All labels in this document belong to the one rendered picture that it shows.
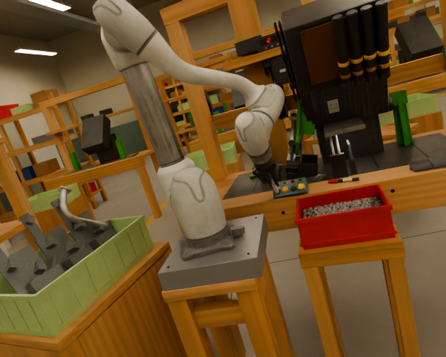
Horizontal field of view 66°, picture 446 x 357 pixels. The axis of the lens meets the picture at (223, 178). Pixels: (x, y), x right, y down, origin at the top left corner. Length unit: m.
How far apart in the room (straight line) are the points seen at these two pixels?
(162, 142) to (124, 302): 0.68
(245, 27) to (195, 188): 1.17
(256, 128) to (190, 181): 0.29
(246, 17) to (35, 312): 1.69
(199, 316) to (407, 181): 0.94
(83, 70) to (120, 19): 12.18
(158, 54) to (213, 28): 10.78
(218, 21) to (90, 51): 4.49
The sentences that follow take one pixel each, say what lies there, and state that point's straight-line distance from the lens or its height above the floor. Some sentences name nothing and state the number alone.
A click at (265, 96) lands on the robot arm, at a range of 1.28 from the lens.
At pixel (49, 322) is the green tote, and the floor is 0.85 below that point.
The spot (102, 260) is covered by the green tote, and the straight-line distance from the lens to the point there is 1.50.
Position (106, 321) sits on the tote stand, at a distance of 1.48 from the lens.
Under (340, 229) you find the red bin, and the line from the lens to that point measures 1.25.
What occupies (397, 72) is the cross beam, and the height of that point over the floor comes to 1.24.
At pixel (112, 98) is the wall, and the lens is 12.89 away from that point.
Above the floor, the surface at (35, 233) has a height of 1.07.
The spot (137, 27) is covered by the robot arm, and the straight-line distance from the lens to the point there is 1.14.
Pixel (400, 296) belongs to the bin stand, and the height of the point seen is 0.59.
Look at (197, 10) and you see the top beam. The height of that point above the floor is 1.87.
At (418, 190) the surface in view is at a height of 0.83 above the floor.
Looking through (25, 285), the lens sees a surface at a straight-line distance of 1.62.
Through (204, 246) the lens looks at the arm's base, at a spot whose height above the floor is 0.95.
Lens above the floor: 1.42
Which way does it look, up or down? 14 degrees down
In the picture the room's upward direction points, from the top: 17 degrees counter-clockwise
